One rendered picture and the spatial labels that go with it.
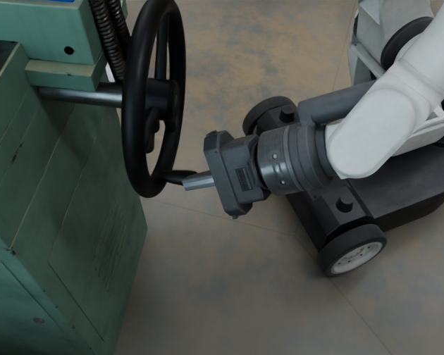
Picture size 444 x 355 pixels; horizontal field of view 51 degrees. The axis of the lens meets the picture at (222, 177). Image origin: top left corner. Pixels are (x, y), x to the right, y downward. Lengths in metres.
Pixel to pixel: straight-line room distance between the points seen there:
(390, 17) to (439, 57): 0.53
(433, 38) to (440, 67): 0.03
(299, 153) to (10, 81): 0.38
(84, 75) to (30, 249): 0.28
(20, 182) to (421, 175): 1.14
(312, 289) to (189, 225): 0.43
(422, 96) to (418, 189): 0.96
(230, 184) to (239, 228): 0.87
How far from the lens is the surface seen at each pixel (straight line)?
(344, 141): 0.54
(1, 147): 0.66
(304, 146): 0.57
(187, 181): 0.68
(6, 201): 0.69
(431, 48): 0.55
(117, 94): 0.69
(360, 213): 1.32
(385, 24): 1.07
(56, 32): 0.66
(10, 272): 0.80
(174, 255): 1.45
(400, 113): 0.52
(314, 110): 0.58
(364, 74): 1.31
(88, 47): 0.66
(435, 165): 1.55
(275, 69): 1.97
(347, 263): 1.44
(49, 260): 0.84
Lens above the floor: 1.30
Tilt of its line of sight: 55 degrees down
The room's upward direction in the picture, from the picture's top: straight up
